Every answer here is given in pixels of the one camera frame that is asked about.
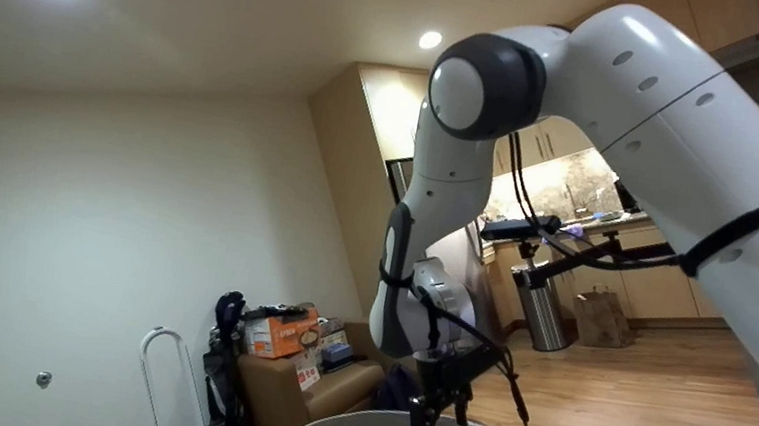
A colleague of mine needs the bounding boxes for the stainless steel trash can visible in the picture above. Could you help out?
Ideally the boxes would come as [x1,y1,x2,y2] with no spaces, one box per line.
[506,262,583,357]

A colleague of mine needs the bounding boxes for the wooden kitchen base cabinets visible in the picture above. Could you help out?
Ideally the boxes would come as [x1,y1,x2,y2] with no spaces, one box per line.
[471,195,740,364]

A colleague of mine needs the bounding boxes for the dark blue cloth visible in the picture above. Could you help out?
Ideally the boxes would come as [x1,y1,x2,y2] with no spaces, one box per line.
[373,360,430,417]

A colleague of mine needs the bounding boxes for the round ceiling light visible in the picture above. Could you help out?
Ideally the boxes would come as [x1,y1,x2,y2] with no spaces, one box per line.
[416,27,446,54]

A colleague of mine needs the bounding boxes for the black bag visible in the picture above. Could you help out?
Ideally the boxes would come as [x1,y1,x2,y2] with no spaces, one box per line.
[191,287,275,426]

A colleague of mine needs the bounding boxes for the white bladeless fan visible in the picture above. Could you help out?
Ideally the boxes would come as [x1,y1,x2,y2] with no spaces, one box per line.
[127,323,231,426]

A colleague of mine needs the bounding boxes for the tall wooden cabinet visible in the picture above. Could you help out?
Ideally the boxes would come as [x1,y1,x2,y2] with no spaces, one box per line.
[275,52,442,319]

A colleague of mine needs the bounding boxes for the brown paper bag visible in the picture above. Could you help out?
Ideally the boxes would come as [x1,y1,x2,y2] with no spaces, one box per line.
[565,284,642,354]

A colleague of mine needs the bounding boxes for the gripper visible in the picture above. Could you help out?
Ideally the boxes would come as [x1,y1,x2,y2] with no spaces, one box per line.
[401,332,506,426]

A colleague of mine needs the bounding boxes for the blue box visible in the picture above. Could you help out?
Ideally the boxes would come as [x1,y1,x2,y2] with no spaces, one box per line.
[318,339,360,377]

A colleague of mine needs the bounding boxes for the orange cardboard box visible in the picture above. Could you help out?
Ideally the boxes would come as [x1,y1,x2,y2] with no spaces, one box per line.
[238,297,326,367]

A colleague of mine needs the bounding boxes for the camera on mount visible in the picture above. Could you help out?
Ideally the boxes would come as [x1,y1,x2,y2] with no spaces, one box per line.
[472,203,686,311]

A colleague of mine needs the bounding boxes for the white and red packet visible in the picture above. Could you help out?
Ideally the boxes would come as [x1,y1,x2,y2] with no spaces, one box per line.
[287,351,327,394]

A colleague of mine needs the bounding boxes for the brown couch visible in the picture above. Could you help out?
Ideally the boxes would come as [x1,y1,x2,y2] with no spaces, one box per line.
[227,302,424,426]

